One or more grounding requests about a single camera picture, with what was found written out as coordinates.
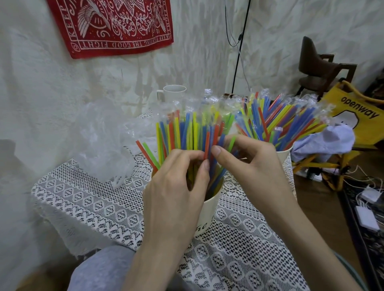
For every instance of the person's right hand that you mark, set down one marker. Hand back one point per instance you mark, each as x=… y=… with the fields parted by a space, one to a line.
x=258 y=177

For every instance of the person's left hand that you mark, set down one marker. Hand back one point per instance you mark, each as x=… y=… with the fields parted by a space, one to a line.
x=171 y=198

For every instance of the person's right thumb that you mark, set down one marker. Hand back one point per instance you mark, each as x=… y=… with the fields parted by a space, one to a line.
x=228 y=163

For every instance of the person's left thumb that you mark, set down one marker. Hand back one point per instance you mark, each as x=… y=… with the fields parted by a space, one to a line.
x=201 y=181

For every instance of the red plastic straw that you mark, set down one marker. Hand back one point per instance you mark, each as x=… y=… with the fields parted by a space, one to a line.
x=206 y=145

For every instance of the person's left forearm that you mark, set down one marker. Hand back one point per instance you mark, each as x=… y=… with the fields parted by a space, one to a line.
x=159 y=266

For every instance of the person's right forearm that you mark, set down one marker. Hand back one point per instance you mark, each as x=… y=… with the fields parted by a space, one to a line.
x=306 y=248

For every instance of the white cup with black lettering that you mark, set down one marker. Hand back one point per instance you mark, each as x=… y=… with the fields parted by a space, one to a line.
x=211 y=209

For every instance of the plain white cup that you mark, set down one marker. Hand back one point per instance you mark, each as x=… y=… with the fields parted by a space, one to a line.
x=285 y=157

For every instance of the bunch of wrapped colourful straws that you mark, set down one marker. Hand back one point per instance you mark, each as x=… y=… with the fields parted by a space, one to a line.
x=285 y=120

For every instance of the white lace tablecloth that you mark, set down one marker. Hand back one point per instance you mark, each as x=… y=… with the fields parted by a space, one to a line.
x=246 y=254

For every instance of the pale blue cloth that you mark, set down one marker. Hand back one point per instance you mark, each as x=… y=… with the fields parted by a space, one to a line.
x=327 y=141

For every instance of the crumpled clear plastic bag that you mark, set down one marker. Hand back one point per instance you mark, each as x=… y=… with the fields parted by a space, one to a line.
x=102 y=144

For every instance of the dark wooden chair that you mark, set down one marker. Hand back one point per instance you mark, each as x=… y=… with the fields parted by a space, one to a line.
x=312 y=63

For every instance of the person's grey trousers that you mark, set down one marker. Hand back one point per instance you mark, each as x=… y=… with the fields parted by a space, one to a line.
x=102 y=269

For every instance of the yellow folding chair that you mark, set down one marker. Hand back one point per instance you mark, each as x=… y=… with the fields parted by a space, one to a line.
x=360 y=126

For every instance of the white power adapter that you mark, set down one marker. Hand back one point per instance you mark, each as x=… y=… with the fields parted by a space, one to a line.
x=367 y=218
x=371 y=195

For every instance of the red patterned bandana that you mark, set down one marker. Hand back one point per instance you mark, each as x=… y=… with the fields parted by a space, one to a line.
x=114 y=24

